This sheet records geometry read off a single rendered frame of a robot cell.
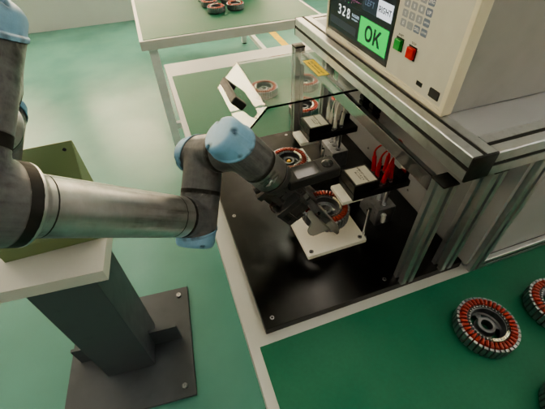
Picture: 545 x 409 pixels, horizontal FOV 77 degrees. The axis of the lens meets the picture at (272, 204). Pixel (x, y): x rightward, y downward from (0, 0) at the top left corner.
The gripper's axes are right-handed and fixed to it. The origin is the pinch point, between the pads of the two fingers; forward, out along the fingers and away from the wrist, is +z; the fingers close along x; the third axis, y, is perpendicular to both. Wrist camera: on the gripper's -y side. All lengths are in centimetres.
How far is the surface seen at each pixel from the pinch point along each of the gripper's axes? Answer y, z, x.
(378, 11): -32.6, -23.3, -12.0
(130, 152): 99, 34, -170
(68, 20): 140, -2, -472
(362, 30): -29.9, -19.5, -16.2
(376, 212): -8.5, 8.2, 3.4
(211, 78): 11, 3, -98
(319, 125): -11.3, -2.3, -21.8
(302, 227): 7.6, 0.8, -1.2
